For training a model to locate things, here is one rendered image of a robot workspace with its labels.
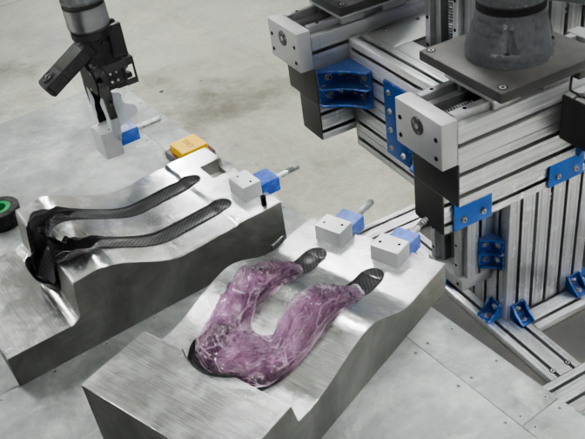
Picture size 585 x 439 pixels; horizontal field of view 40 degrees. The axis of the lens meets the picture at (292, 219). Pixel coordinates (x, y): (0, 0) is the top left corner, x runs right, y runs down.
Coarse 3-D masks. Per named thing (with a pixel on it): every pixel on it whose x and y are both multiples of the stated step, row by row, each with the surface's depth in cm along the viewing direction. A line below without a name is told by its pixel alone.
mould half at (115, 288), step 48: (144, 192) 145; (192, 192) 142; (192, 240) 131; (240, 240) 135; (0, 288) 131; (48, 288) 130; (96, 288) 122; (144, 288) 127; (192, 288) 133; (0, 336) 122; (48, 336) 120; (96, 336) 125
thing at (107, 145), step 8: (128, 120) 155; (152, 120) 156; (160, 120) 157; (96, 128) 151; (104, 128) 151; (128, 128) 153; (136, 128) 153; (96, 136) 152; (104, 136) 149; (112, 136) 150; (128, 136) 153; (136, 136) 154; (96, 144) 154; (104, 144) 150; (112, 144) 151; (120, 144) 152; (104, 152) 151; (112, 152) 152; (120, 152) 153
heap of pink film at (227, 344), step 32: (256, 288) 115; (320, 288) 114; (352, 288) 117; (224, 320) 113; (288, 320) 110; (320, 320) 109; (224, 352) 108; (256, 352) 106; (288, 352) 107; (256, 384) 105
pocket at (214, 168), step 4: (216, 160) 150; (220, 160) 150; (208, 164) 150; (212, 164) 150; (216, 164) 151; (220, 164) 151; (204, 168) 149; (208, 168) 150; (212, 168) 151; (216, 168) 151; (220, 168) 151; (224, 168) 150; (208, 172) 150; (212, 172) 151; (216, 172) 151; (220, 172) 151; (224, 172) 150; (212, 176) 151; (216, 176) 150
